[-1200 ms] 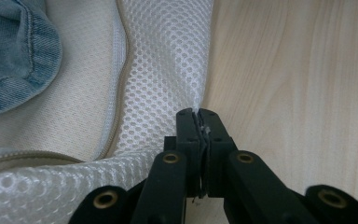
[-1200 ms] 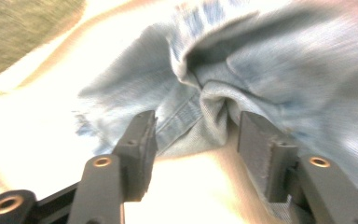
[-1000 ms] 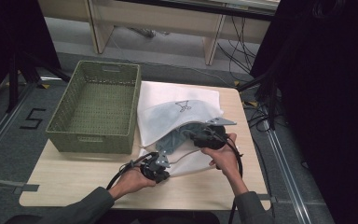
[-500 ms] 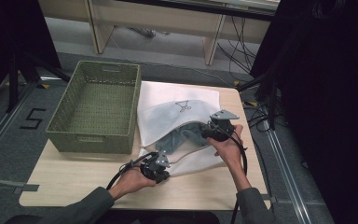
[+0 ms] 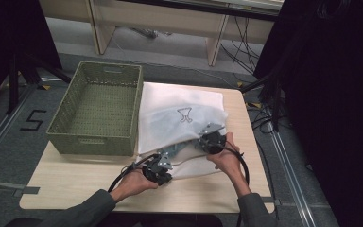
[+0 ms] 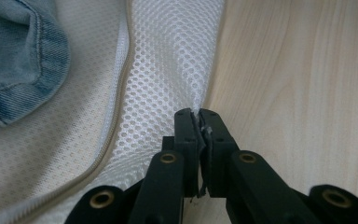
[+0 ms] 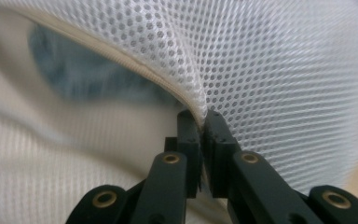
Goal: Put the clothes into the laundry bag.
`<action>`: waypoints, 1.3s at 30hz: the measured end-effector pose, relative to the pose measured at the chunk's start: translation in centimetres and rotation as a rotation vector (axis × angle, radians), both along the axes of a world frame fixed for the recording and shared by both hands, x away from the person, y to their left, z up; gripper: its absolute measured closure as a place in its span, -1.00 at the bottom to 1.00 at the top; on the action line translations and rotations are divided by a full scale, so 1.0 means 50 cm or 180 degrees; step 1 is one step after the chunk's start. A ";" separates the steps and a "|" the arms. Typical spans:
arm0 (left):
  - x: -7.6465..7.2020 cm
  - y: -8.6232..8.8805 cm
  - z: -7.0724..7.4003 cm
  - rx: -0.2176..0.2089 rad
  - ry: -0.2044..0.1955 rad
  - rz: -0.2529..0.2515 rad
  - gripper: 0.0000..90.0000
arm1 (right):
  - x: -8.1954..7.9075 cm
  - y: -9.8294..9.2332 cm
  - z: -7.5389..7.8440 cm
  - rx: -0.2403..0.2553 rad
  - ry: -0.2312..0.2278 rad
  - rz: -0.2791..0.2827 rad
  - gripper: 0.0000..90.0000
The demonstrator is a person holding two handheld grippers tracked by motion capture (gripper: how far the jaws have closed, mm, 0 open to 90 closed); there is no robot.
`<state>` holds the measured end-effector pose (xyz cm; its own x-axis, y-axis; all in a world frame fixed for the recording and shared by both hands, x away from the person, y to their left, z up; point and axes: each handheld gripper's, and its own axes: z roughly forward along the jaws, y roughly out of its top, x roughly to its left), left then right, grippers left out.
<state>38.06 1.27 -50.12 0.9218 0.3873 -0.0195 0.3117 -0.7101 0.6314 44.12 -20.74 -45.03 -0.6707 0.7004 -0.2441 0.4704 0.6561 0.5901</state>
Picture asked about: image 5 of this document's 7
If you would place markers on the green woven basket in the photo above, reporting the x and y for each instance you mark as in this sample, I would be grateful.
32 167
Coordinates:
100 107

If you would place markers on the person's right hand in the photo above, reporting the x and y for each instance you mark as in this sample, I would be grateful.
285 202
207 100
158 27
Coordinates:
230 164

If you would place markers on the grey power strip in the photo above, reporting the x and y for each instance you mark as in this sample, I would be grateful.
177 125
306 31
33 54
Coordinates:
146 32

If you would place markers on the black metal stand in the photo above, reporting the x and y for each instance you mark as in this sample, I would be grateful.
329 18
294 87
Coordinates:
15 82

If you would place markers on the white mesh laundry bag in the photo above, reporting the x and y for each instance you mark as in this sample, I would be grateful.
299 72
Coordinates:
176 104

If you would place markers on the light wooden desk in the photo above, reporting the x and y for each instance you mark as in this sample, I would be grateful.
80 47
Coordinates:
157 22

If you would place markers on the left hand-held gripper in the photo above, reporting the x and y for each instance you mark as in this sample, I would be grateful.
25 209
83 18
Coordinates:
157 168

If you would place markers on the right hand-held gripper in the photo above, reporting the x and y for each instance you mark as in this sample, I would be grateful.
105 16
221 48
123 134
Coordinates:
212 140

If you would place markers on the person's left hand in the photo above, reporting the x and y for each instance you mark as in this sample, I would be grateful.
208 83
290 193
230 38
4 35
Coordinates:
135 184

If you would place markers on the black curtain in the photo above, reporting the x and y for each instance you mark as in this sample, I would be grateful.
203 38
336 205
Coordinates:
9 38
324 94

